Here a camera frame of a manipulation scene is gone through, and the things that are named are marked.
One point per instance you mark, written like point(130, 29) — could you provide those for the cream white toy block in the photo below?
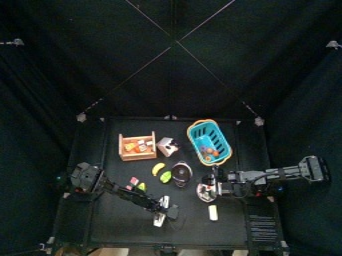
point(213, 212)

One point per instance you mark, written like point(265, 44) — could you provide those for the white brown toy cube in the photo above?
point(168, 146)

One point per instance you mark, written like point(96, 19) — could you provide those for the black toy pot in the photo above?
point(181, 174)

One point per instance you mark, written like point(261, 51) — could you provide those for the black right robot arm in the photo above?
point(276, 174)

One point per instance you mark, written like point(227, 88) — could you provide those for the red white toy sushi piece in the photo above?
point(142, 149)

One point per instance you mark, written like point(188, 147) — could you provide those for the green toy lime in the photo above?
point(166, 177)

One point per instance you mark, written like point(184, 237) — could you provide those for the orange toy ball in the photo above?
point(216, 154)
point(209, 150)

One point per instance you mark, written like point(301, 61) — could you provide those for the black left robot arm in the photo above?
point(116, 188)

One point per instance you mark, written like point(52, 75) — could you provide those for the wooden toolbox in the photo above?
point(137, 152)

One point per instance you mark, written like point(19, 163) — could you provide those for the yellow green toy piece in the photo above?
point(142, 186)

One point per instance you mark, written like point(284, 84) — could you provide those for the orange yellow toy food piece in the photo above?
point(130, 146)

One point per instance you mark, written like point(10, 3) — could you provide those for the teal basket with orange rim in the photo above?
point(200, 135)

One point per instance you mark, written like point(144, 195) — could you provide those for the purple toy piece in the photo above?
point(203, 148)

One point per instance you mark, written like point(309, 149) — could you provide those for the pink toy sushi piece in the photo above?
point(134, 181)

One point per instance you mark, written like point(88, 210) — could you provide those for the yellow toy banana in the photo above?
point(157, 169)

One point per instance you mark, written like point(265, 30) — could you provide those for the grey frame corner bracket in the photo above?
point(170, 117)
point(333, 44)
point(18, 42)
point(259, 121)

